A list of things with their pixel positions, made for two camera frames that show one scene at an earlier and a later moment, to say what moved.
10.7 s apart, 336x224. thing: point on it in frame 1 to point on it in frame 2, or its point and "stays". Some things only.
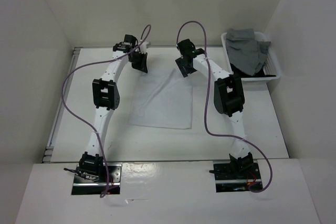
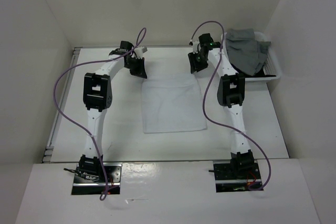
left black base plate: x=84 y=186 stays
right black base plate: x=235 y=176 stays
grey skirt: x=245 y=52 stays
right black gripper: x=180 y=63 to x=194 y=66
